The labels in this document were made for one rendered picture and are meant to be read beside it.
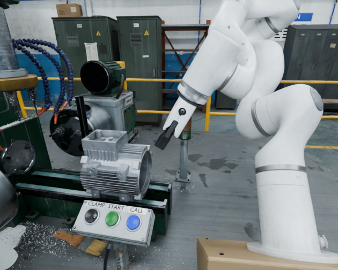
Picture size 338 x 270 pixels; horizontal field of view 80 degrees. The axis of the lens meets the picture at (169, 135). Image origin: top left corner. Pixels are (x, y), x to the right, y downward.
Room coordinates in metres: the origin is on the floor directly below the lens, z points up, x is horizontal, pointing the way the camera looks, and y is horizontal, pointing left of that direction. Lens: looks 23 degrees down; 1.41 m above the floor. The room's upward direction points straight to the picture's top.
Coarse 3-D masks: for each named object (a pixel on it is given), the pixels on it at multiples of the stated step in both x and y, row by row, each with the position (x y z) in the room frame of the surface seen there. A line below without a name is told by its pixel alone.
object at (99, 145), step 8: (88, 136) 0.63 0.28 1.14; (96, 136) 0.68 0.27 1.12; (104, 136) 0.69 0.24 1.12; (112, 136) 0.68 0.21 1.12; (120, 136) 0.66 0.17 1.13; (88, 144) 0.59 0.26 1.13; (96, 144) 0.59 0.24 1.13; (104, 144) 0.58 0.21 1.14; (112, 144) 0.58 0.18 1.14; (120, 144) 0.61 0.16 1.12; (88, 152) 0.59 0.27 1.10; (96, 152) 0.58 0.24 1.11; (104, 152) 0.58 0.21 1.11; (112, 152) 0.58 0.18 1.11; (104, 160) 0.58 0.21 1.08; (112, 160) 0.58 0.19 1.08
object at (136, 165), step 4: (148, 148) 0.66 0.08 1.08; (84, 156) 0.58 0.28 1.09; (88, 156) 0.58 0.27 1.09; (80, 160) 0.57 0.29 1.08; (84, 160) 0.57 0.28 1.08; (88, 160) 0.58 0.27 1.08; (132, 164) 0.54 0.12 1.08; (136, 164) 0.54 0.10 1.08; (140, 164) 0.55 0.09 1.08; (132, 168) 0.54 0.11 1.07; (136, 168) 0.53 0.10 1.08; (88, 192) 0.57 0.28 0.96; (136, 196) 0.54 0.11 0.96; (140, 196) 0.54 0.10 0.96
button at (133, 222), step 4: (132, 216) 0.34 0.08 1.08; (136, 216) 0.34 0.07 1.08; (128, 220) 0.33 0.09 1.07; (132, 220) 0.33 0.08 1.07; (136, 220) 0.33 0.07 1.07; (128, 224) 0.32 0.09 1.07; (132, 224) 0.32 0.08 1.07; (136, 224) 0.32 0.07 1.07; (132, 228) 0.32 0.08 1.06; (136, 228) 0.32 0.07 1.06
